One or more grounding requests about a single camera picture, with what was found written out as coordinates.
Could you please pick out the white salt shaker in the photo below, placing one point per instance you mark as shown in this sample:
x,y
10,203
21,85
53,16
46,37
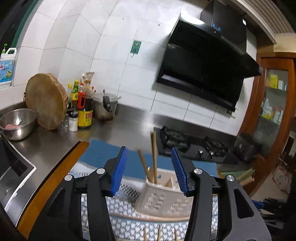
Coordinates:
x,y
73,122

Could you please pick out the small glass shaker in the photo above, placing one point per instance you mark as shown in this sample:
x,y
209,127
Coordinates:
x,y
66,120

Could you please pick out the round wooden chopping board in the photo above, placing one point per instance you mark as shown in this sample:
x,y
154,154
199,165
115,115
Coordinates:
x,y
46,102

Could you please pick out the blue patterned tablecloth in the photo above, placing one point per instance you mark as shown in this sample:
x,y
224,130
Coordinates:
x,y
99,150

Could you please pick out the clear seasoning bag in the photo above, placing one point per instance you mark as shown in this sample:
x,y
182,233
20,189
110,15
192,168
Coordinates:
x,y
88,77

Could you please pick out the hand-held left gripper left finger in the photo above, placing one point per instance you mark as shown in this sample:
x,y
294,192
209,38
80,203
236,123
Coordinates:
x,y
119,172

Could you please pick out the green window frame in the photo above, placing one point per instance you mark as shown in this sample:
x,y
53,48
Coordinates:
x,y
16,20

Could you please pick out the pile of wooden chopsticks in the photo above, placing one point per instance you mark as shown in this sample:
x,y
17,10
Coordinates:
x,y
159,234

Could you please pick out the black range hood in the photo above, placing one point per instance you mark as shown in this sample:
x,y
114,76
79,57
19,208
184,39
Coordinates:
x,y
208,58

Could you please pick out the white plastic utensil holder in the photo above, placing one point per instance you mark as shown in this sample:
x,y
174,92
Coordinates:
x,y
159,199

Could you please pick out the white wall socket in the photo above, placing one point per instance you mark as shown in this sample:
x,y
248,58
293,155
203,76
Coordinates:
x,y
232,113

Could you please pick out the green wall hook sticker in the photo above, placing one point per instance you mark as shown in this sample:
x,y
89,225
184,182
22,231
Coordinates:
x,y
135,47

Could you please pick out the black countertop appliance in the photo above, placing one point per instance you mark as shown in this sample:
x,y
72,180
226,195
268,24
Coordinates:
x,y
248,146

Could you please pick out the steel pressure cooker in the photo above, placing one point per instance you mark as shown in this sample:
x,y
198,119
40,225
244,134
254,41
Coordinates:
x,y
104,106

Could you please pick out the black gas cooktop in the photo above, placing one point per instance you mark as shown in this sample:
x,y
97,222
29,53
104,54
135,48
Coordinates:
x,y
196,148

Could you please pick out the steel kitchen sink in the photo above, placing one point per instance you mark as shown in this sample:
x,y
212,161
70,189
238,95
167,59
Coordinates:
x,y
13,173

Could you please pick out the wooden glass-door cabinet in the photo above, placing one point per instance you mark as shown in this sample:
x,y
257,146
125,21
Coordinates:
x,y
275,104

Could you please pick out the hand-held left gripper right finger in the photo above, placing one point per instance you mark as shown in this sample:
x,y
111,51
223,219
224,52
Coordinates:
x,y
179,172

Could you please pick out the white detergent jug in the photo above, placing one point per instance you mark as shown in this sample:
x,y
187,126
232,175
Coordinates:
x,y
7,67

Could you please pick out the stainless steel bowl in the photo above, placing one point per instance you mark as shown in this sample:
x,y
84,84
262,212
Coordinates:
x,y
19,125

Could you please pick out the yellow cap seasoning bottle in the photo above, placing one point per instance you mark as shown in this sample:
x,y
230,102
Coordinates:
x,y
75,92

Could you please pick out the wooden chopstick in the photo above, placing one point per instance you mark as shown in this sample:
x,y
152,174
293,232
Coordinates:
x,y
152,157
144,165

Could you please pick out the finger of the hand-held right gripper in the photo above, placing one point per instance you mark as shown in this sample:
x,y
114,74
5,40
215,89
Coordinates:
x,y
266,207

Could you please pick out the black gas stove burner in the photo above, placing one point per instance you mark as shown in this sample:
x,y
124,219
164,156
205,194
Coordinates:
x,y
173,139

